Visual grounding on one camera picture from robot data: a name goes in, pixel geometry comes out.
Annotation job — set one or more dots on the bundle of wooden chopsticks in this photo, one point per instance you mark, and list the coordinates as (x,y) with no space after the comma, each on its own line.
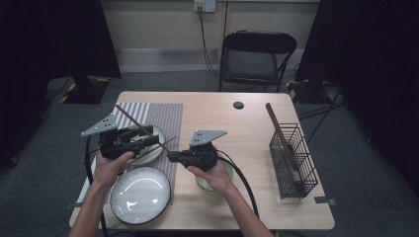
(276,126)

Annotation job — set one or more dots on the person's left hand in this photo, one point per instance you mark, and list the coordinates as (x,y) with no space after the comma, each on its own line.
(108,173)

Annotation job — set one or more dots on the black folding chair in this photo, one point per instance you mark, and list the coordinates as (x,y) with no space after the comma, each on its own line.
(250,65)

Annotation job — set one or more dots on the grey white striped placemat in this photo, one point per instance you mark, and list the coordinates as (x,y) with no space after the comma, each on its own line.
(164,115)

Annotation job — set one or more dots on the brown wooden chopstick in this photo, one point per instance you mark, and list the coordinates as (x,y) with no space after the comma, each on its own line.
(125,113)
(168,142)

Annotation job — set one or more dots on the white wall socket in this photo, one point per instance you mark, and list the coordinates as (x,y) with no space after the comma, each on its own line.
(206,5)

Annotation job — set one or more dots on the grey tape strip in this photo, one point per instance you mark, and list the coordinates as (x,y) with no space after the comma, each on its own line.
(74,205)
(324,200)

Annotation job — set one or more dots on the black stand base yellow tape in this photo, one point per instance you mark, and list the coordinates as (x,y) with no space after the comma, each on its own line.
(306,94)
(85,92)

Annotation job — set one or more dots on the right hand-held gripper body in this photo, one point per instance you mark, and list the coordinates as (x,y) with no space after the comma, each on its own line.
(204,156)

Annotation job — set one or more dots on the white plate dark rim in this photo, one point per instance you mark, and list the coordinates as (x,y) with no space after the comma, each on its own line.
(151,157)
(141,197)

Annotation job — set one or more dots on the dark curtain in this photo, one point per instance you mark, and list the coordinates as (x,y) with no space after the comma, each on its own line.
(378,65)
(49,39)

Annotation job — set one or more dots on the green ceramic bowl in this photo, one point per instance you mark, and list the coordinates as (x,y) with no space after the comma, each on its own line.
(207,191)
(201,182)
(138,138)

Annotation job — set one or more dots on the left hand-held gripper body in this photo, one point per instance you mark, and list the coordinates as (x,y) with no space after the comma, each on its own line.
(105,125)

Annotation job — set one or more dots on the person's right hand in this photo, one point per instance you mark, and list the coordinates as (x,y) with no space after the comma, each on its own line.
(217,179)

